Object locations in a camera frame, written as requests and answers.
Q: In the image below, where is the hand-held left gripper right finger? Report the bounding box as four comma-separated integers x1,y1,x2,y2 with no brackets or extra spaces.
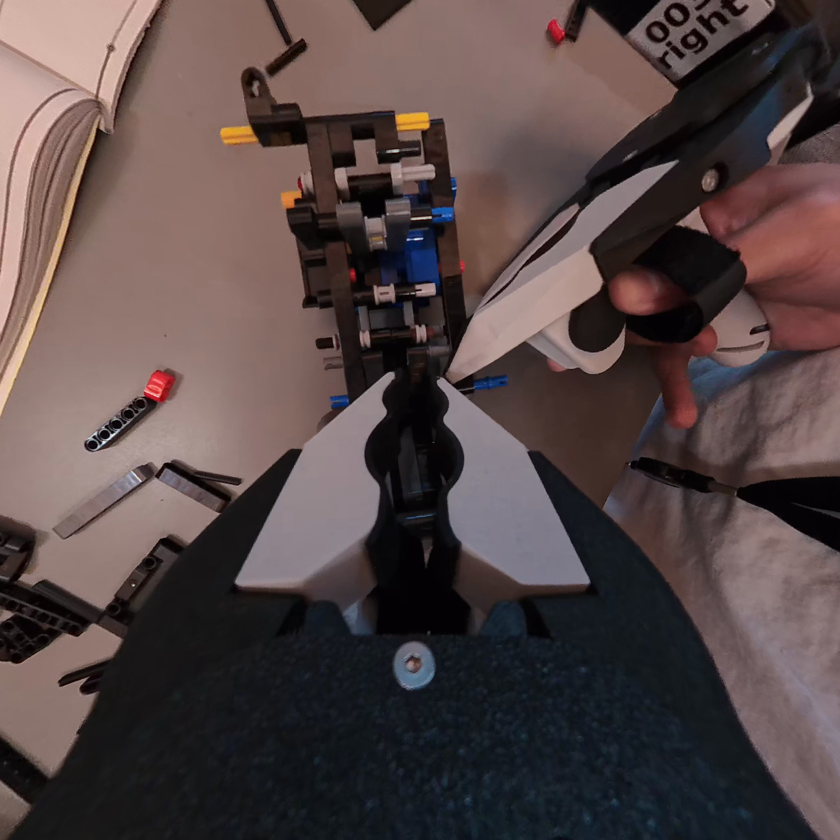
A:
427,377,592,636

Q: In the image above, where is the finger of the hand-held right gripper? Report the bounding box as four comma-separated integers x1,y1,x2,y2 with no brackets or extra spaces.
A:
445,244,608,385
482,159,681,309

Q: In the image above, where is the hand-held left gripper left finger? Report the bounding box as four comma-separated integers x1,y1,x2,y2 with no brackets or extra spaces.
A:
234,371,422,636

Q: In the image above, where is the lego truck chassis model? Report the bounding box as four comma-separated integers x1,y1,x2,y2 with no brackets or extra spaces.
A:
220,66,511,526

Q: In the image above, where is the black lego tile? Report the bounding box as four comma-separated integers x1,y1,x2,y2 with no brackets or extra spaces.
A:
156,461,232,514

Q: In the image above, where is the black lego panel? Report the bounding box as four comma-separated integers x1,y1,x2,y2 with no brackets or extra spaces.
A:
98,535,186,634

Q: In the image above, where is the black lego beam red bush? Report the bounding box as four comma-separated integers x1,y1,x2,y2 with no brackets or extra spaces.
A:
84,369,177,454

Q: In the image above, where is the grey lego beam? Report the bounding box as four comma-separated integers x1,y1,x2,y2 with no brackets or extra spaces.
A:
52,462,155,540

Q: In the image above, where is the thin black lego axle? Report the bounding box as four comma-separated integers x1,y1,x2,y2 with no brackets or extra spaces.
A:
58,659,112,695

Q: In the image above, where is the pile of black lego pieces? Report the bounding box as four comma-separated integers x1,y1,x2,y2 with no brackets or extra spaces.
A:
0,515,99,664

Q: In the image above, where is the dark blue square lego tile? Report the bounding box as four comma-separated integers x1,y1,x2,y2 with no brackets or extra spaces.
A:
351,0,427,32

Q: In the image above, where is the short black lego axle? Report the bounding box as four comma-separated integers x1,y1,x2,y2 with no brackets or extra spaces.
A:
266,38,308,76

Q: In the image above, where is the person's right hand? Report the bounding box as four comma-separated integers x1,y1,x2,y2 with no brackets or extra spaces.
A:
607,161,840,431

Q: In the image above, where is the open instruction booklet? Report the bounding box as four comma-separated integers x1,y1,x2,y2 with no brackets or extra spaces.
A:
0,0,165,416

